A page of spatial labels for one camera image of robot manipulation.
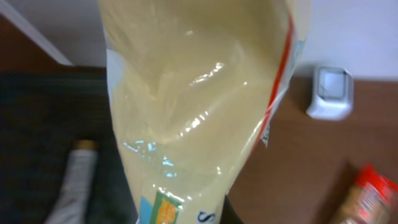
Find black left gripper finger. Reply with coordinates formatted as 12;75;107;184
221;196;243;224

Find yellow snack bag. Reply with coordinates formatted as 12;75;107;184
98;0;311;223

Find white tube gold cap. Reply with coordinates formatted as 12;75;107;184
44;139;98;224

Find dark grey plastic basket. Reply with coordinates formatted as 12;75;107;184
1;72;137;223

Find spaghetti pasta packet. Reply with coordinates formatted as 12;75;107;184
330;164;397;224

